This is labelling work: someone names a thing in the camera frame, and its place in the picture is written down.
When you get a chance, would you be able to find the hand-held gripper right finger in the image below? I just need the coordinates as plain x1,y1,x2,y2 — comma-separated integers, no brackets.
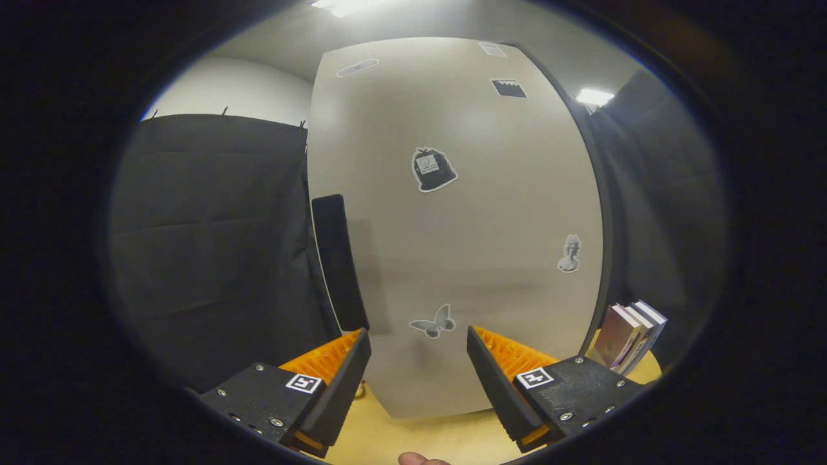
466,325,648,454

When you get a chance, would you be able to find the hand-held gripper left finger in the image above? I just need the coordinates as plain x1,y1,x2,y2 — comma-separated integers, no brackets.
196,327,373,459

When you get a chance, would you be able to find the black door handle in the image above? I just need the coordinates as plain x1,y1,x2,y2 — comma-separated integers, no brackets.
311,194,370,333

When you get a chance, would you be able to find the beige cabinet door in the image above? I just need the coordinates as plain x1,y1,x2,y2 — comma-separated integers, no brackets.
306,37,605,419

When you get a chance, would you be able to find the pale cover book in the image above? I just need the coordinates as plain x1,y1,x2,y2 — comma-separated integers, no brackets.
611,304,656,374

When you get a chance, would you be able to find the blue grey cover book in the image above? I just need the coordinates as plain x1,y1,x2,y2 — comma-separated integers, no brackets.
623,300,668,377

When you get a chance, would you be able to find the black backdrop cloth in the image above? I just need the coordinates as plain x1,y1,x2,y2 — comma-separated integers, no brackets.
585,68,731,369
107,114,340,393

